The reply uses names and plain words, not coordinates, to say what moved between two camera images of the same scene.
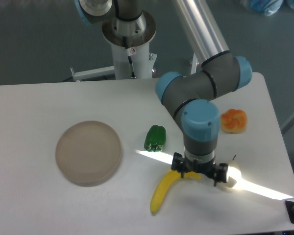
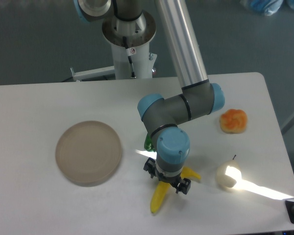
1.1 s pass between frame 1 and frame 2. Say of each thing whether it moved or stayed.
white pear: stayed
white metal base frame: stayed
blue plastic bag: stayed
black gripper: moved
